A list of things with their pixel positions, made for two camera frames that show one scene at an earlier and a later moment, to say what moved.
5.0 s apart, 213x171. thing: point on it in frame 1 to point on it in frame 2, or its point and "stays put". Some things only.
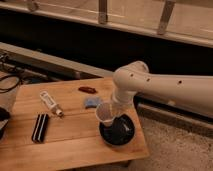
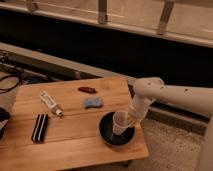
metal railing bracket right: (165, 16) stays put
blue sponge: (92, 102) stays put
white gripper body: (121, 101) to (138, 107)
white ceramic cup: (104, 112) to (120, 122)
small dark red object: (88, 90) stays put
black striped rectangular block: (40, 128) stays put
